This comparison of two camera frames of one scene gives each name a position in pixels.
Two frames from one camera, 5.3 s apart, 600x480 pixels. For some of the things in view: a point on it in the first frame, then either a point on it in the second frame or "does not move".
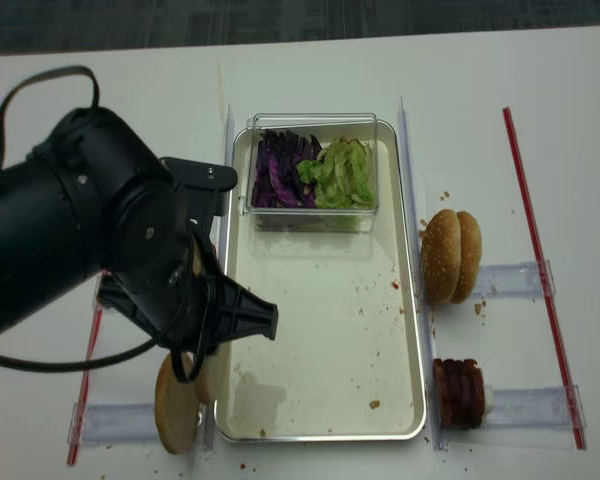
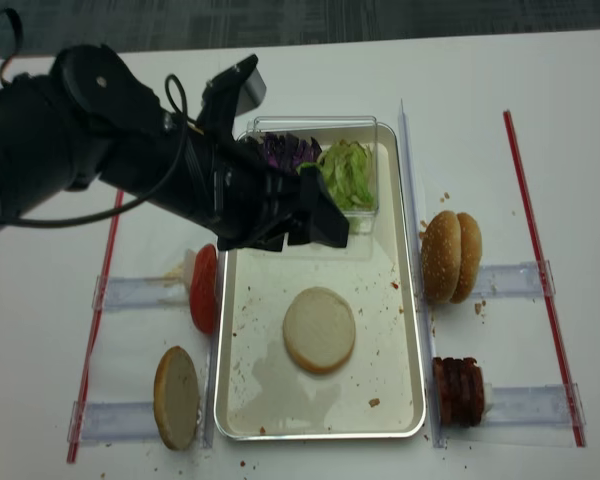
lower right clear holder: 530,408 does not move
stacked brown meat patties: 461,392 does not move
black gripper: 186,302 → 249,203
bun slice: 210,386 → 319,330
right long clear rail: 417,249 does not move
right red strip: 545,281 does not move
